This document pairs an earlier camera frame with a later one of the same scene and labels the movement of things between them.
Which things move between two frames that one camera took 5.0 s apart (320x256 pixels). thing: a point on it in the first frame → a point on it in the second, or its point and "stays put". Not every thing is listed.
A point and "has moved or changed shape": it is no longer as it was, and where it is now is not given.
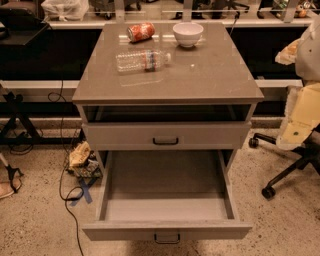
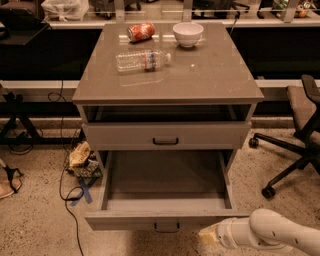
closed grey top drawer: [167, 136] stays put
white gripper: [308, 60] → [224, 234]
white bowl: [187, 33] stays put
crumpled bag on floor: [83, 161] stays put
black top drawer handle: [165, 143] stays put
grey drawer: [165, 196] has moved or changed shape
